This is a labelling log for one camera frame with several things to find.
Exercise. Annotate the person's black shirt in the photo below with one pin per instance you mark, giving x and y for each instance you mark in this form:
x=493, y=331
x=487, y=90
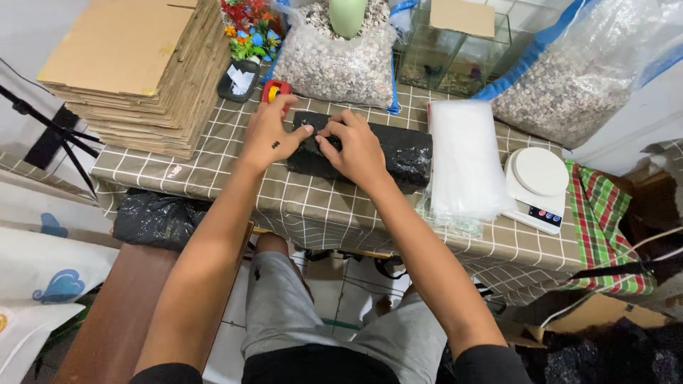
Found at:
x=320, y=367

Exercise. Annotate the red green plaid cloth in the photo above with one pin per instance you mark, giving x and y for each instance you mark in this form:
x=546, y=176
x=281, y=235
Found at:
x=600, y=224

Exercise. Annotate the white digital kitchen scale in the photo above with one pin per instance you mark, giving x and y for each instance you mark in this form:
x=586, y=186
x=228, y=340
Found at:
x=536, y=186

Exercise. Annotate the black plastic bag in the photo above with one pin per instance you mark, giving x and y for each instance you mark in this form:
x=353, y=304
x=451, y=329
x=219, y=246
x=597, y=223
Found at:
x=154, y=219

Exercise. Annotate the white cloth with blue print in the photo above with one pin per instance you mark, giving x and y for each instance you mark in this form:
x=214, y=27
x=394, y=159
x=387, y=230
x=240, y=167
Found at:
x=48, y=277

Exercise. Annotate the stack of clear plastic bags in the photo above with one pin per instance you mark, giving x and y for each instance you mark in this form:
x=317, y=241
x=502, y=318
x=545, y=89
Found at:
x=464, y=160

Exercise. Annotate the cardboard piece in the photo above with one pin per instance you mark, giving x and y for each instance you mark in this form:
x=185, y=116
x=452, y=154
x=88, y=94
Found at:
x=463, y=17

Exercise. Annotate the black plastic parcel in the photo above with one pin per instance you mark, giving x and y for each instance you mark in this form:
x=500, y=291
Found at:
x=395, y=157

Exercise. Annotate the brown checked tablecloth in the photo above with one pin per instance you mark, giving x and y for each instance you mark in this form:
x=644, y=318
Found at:
x=331, y=213

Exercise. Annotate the colourful artificial flowers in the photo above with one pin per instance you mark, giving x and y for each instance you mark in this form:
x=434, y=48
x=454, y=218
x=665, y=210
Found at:
x=252, y=29

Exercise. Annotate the person's left hand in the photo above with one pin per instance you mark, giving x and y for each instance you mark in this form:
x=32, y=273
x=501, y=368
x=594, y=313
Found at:
x=267, y=136

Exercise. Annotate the pale green scoop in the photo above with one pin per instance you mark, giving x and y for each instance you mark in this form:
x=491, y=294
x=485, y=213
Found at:
x=347, y=16

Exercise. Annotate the brown wooden bench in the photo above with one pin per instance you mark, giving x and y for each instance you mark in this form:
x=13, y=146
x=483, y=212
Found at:
x=122, y=314

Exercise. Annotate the person's grey shorts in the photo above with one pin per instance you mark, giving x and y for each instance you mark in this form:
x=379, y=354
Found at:
x=341, y=330

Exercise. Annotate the stack of flat cardboard sheets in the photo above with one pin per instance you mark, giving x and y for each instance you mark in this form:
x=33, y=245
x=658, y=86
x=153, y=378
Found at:
x=144, y=74

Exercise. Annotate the brown cardboard box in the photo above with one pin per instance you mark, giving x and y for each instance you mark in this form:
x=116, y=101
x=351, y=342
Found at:
x=587, y=320

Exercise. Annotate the black tray with paper slips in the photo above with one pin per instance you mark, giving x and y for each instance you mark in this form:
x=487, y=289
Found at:
x=238, y=81

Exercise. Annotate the red tape dispenser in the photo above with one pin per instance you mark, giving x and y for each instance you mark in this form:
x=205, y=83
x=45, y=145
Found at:
x=276, y=91

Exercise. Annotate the black tripod stand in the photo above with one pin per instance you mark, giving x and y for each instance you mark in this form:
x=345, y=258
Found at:
x=50, y=133

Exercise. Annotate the person's right hand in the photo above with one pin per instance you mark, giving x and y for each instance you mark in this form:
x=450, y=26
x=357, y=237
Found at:
x=358, y=149

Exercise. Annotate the large clear bag of gravel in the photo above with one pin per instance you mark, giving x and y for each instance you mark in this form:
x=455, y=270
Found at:
x=576, y=74

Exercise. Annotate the glass aquarium tank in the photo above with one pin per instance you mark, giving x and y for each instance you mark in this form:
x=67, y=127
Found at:
x=453, y=61

